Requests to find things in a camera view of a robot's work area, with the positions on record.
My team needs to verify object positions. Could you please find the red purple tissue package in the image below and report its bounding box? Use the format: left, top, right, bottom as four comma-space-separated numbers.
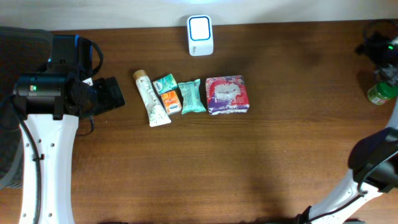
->
205, 75, 250, 115

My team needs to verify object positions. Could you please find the white bamboo print tube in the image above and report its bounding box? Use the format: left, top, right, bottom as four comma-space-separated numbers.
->
133, 70, 171, 127

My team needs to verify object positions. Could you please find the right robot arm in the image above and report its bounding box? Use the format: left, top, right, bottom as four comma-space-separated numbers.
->
294, 32, 397, 224

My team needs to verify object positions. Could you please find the orange tissue pack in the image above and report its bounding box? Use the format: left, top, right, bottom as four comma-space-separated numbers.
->
161, 90, 182, 115

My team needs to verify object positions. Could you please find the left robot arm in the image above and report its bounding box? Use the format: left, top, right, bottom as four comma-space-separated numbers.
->
11, 35, 126, 223

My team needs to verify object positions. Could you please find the teal wet wipes pack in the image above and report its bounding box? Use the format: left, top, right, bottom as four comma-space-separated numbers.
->
178, 79, 206, 114

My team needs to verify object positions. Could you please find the green lid jar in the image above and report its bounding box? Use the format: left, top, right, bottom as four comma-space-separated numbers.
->
367, 82, 397, 105

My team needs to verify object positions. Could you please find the grey plastic mesh basket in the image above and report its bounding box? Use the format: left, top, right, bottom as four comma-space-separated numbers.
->
1, 27, 53, 189

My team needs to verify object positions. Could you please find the teal blue tissue pack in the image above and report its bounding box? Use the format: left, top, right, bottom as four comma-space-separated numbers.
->
152, 73, 178, 95

